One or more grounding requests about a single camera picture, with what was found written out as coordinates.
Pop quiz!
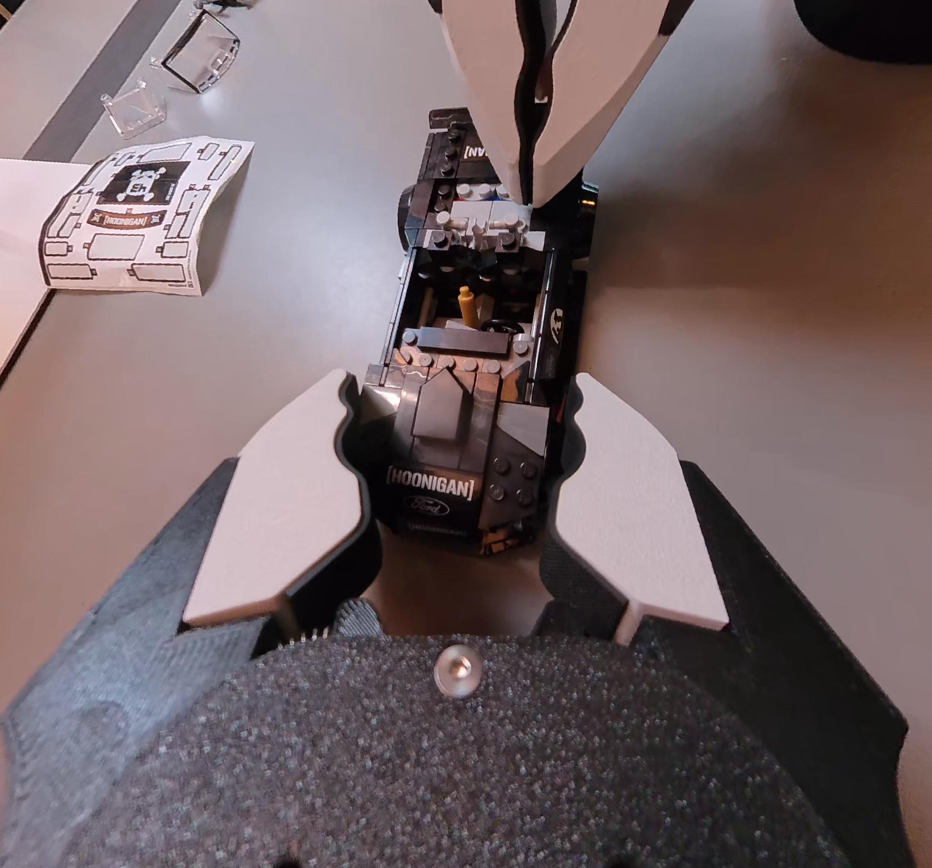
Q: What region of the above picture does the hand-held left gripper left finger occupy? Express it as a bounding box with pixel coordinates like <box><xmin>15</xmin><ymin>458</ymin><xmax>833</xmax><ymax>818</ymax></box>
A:
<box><xmin>182</xmin><ymin>367</ymin><xmax>366</xmax><ymax>629</ymax></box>

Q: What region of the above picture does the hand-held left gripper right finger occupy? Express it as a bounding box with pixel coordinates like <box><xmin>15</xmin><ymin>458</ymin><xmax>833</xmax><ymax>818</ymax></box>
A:
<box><xmin>555</xmin><ymin>373</ymin><xmax>731</xmax><ymax>648</ymax></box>

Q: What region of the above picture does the black framed lego windshield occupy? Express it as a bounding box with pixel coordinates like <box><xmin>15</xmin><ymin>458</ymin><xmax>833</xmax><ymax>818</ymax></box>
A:
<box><xmin>159</xmin><ymin>12</ymin><xmax>242</xmax><ymax>95</ymax></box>

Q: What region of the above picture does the clear lego windshield piece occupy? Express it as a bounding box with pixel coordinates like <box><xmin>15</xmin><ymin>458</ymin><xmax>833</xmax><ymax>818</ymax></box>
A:
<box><xmin>100</xmin><ymin>85</ymin><xmax>170</xmax><ymax>140</ymax></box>

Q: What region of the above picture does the white instruction booklet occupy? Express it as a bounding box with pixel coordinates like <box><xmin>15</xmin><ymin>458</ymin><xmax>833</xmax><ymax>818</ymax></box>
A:
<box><xmin>0</xmin><ymin>158</ymin><xmax>93</xmax><ymax>377</ymax></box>

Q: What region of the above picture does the black lego car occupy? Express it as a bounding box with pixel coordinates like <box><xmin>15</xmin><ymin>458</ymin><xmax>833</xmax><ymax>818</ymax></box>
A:
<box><xmin>360</xmin><ymin>107</ymin><xmax>601</xmax><ymax>559</ymax></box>

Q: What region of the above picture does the lego sticker sheet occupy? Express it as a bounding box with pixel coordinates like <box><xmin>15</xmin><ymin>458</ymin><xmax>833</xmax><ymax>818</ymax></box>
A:
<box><xmin>40</xmin><ymin>136</ymin><xmax>256</xmax><ymax>298</ymax></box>

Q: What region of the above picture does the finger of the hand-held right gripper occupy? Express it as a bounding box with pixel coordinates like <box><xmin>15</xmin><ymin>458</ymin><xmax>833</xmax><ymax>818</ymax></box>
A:
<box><xmin>535</xmin><ymin>0</ymin><xmax>745</xmax><ymax>204</ymax></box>
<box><xmin>428</xmin><ymin>0</ymin><xmax>546</xmax><ymax>204</ymax></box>

